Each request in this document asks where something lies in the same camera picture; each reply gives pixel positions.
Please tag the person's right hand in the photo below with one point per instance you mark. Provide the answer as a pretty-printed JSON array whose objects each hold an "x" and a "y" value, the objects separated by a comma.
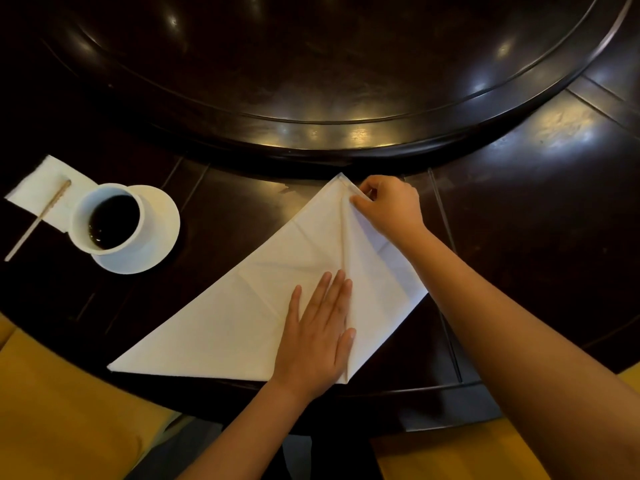
[{"x": 395, "y": 207}]

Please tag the person's left hand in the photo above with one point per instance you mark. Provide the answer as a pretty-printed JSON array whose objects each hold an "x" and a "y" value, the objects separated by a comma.
[{"x": 312, "y": 354}]

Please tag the person's left middle finger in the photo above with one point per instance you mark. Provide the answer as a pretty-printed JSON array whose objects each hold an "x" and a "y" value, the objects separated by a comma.
[{"x": 332, "y": 297}]

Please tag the person's left thumb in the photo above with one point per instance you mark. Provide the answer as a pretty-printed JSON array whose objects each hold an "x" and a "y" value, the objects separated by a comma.
[{"x": 350, "y": 347}]

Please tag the person's left little finger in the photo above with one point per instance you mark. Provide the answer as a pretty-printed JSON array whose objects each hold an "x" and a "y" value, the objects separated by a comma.
[{"x": 295, "y": 307}]

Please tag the person's right thumb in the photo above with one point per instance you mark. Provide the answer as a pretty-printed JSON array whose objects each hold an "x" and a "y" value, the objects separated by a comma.
[{"x": 362, "y": 205}]

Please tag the white cloth napkin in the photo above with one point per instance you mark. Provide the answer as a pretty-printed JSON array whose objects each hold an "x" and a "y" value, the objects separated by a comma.
[{"x": 240, "y": 319}]

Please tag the person's left forearm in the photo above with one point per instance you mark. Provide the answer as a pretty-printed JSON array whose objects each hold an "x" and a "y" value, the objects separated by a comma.
[{"x": 250, "y": 434}]

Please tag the person's right forearm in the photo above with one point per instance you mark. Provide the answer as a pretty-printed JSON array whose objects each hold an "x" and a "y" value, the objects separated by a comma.
[{"x": 515, "y": 369}]

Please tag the dark wooden turntable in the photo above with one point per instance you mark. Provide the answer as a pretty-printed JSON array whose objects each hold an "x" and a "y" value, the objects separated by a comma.
[{"x": 325, "y": 54}]

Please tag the white saucer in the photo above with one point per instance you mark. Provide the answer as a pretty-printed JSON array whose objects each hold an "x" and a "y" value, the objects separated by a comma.
[{"x": 157, "y": 229}]

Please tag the dark tea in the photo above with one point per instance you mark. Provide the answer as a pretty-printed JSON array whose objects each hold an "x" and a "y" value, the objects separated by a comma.
[{"x": 114, "y": 222}]

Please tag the white ceramic cup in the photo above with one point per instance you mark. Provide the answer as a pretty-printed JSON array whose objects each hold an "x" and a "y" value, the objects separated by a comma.
[{"x": 80, "y": 224}]

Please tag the wooden stir stick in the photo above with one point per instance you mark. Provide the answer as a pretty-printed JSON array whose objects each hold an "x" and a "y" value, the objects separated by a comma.
[{"x": 37, "y": 219}]

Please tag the white paper napkin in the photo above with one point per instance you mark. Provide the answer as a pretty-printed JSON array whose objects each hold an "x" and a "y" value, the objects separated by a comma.
[{"x": 42, "y": 187}]

